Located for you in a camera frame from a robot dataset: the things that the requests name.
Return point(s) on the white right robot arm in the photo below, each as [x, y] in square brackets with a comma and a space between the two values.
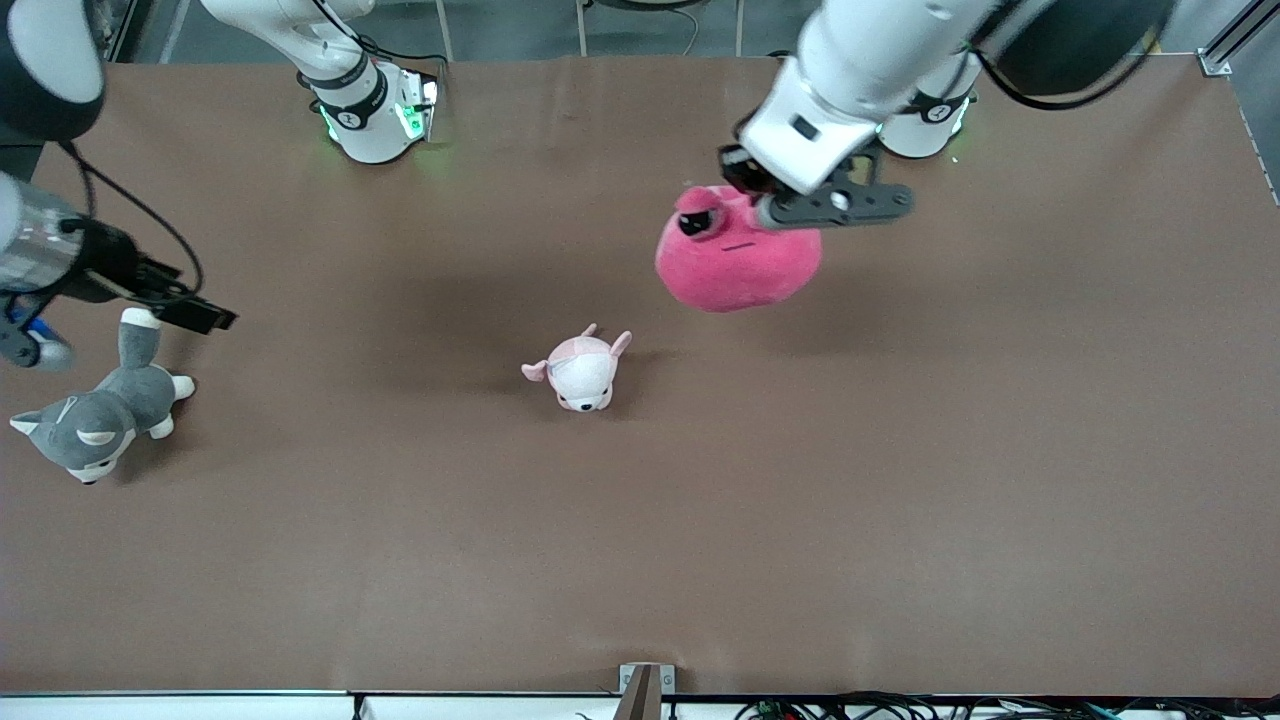
[362, 110]

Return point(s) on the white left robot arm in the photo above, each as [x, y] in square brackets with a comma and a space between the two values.
[900, 40]

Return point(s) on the aluminium frame profile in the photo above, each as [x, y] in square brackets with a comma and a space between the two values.
[1240, 38]

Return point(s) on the hot pink round plush toy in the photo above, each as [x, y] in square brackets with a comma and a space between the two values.
[740, 270]

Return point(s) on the white metal stand leg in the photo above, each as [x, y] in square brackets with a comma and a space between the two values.
[740, 28]
[582, 28]
[444, 30]

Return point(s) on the grey white plush husky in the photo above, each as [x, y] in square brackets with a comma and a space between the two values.
[100, 420]

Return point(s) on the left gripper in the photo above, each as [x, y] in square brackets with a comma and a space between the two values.
[737, 170]

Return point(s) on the pale pink plush pig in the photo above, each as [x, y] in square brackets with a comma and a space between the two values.
[582, 372]

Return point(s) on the metal table edge bracket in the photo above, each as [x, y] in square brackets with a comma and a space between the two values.
[646, 690]

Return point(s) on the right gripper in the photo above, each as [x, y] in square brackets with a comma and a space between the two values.
[108, 266]

